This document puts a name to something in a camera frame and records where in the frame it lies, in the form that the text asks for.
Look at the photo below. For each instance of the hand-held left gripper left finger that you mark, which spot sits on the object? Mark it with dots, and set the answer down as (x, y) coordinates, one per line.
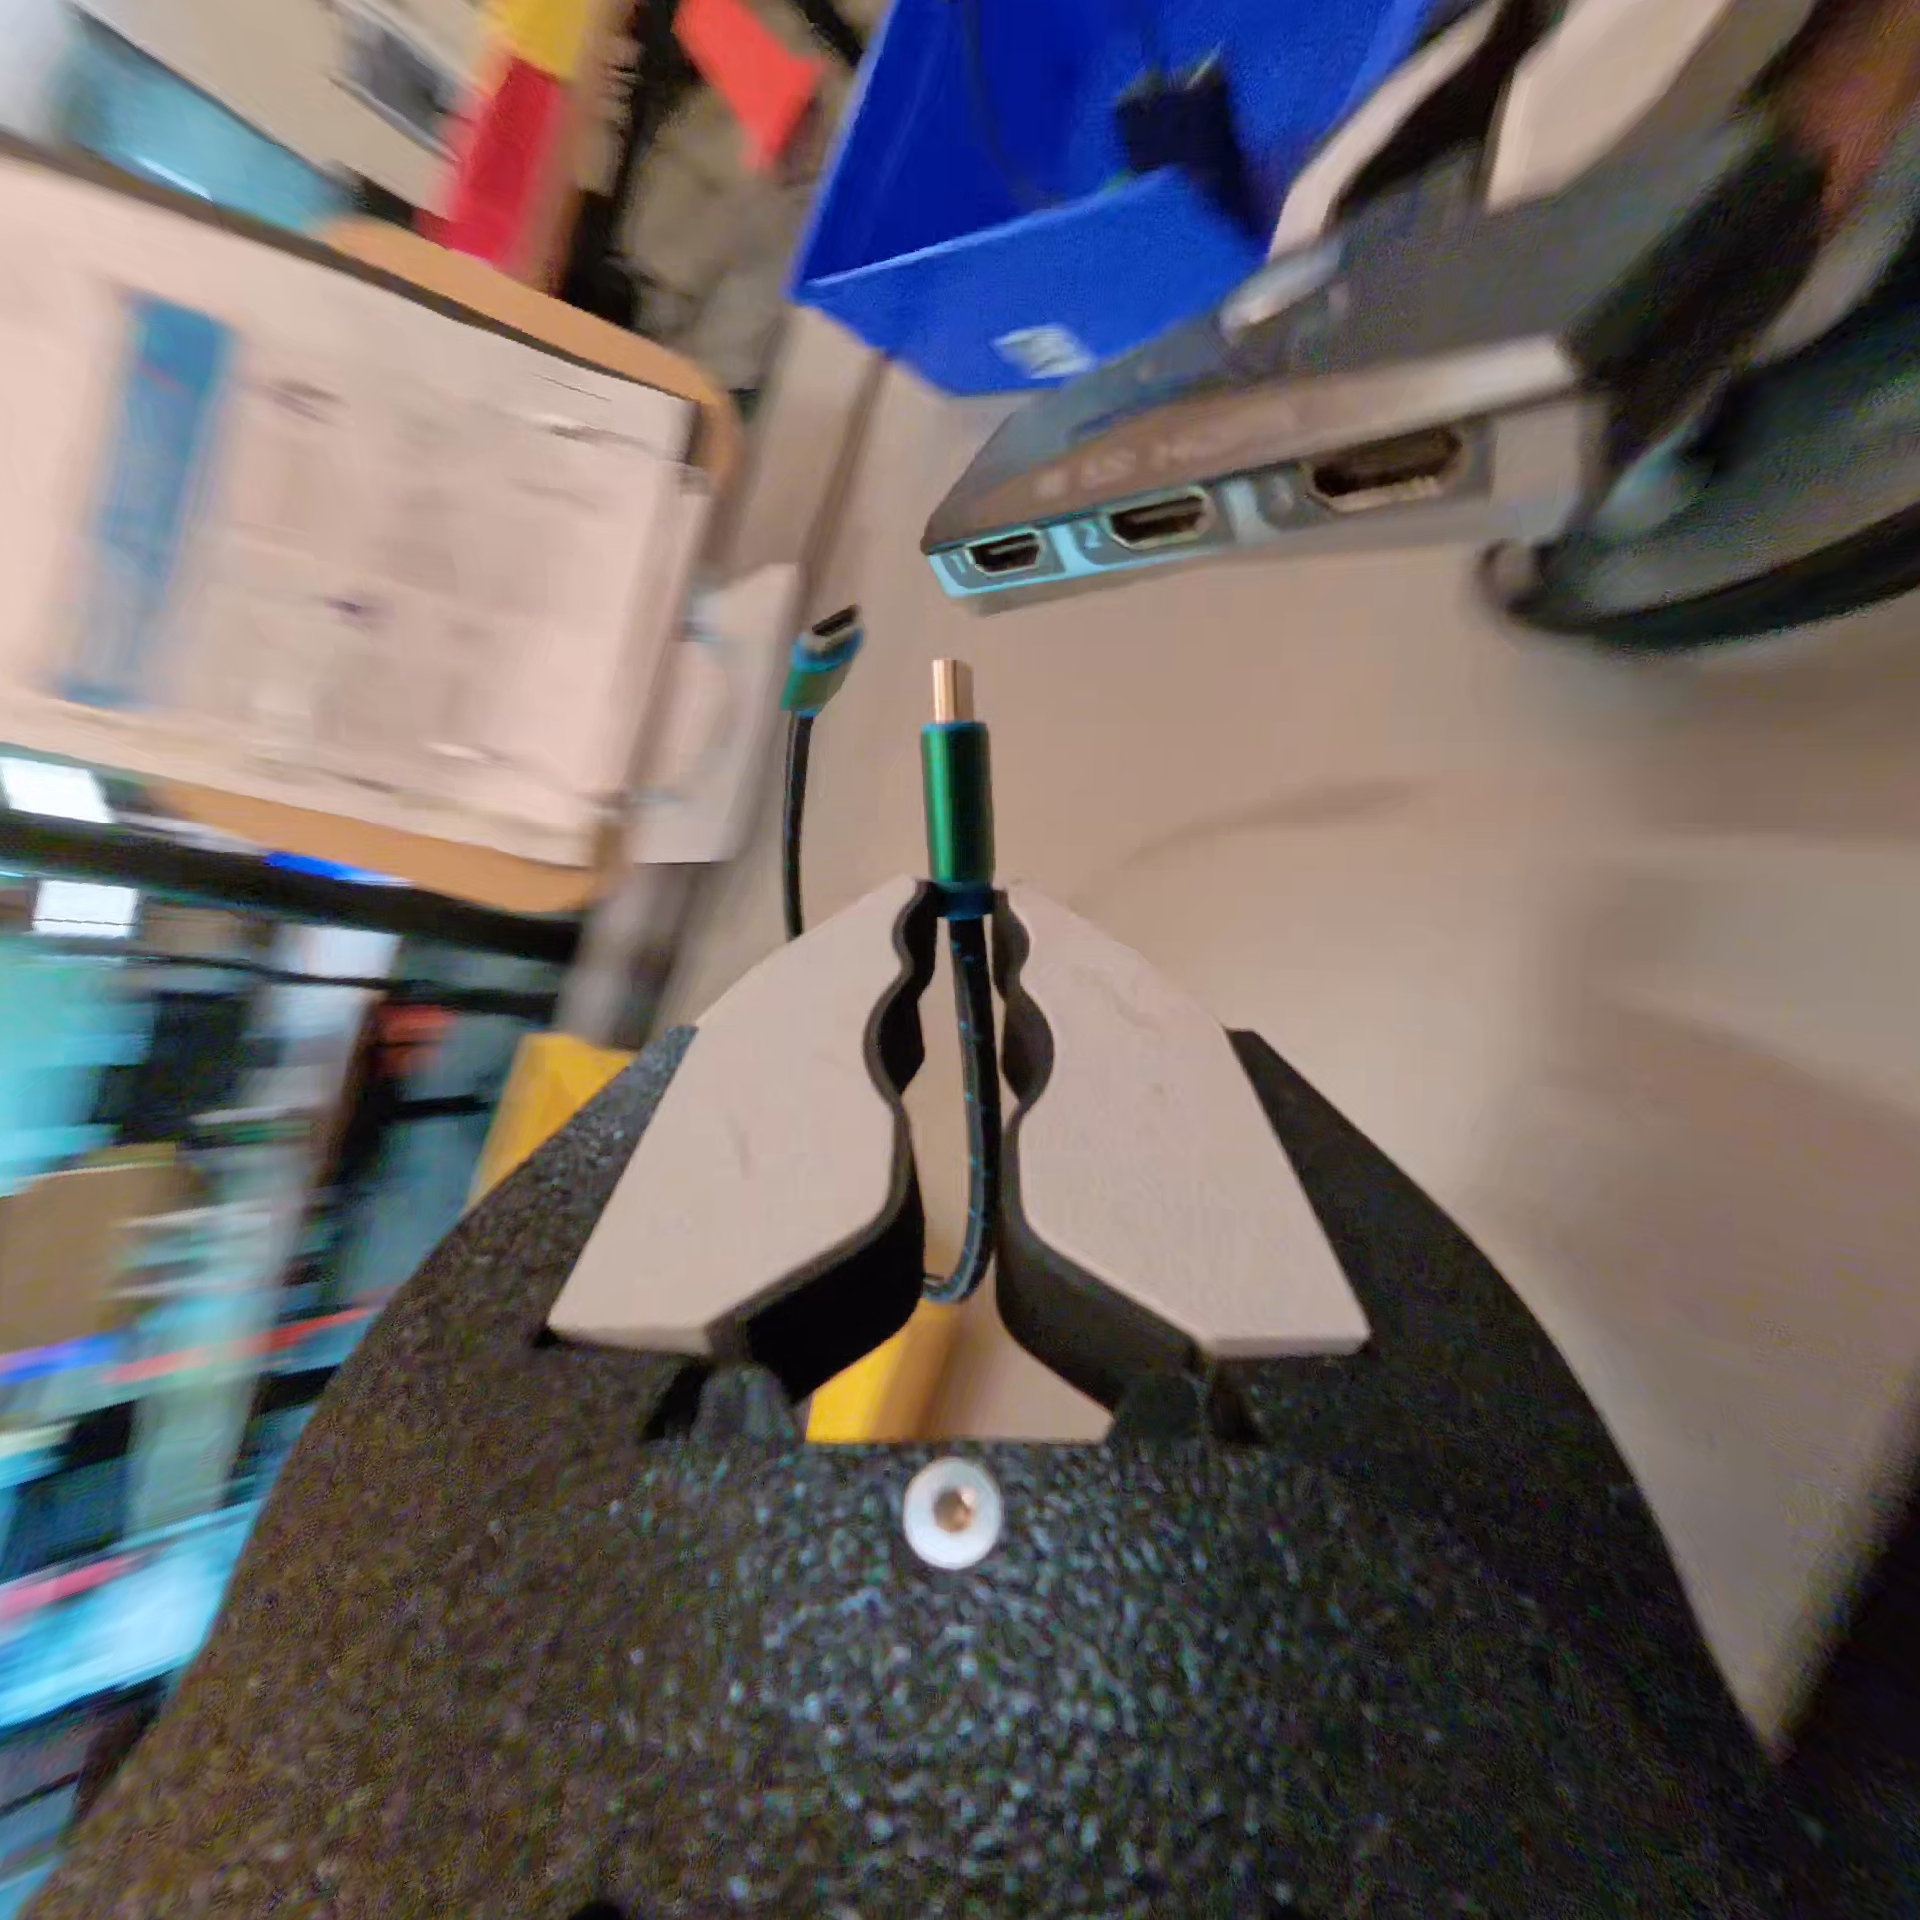
(750, 1170)

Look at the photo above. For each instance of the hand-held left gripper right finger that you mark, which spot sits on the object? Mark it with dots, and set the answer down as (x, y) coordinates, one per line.
(1185, 1184)

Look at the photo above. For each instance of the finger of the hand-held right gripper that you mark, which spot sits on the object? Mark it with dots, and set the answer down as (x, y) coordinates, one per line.
(1622, 75)
(1380, 134)

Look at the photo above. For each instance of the yellow plastic bin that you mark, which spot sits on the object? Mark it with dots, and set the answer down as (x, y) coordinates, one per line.
(555, 1094)

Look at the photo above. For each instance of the dark video switch box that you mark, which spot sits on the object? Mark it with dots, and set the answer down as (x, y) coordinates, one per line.
(1276, 405)

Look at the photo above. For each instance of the blue plastic bin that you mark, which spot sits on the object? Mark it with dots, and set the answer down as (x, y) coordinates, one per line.
(974, 270)

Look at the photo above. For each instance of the orange traffic cone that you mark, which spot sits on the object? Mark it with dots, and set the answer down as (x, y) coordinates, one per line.
(750, 75)

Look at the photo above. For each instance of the cardboard document stand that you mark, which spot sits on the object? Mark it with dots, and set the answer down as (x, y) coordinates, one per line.
(376, 523)

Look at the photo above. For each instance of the red plastic bin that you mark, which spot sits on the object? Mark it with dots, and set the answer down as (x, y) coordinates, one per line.
(504, 181)

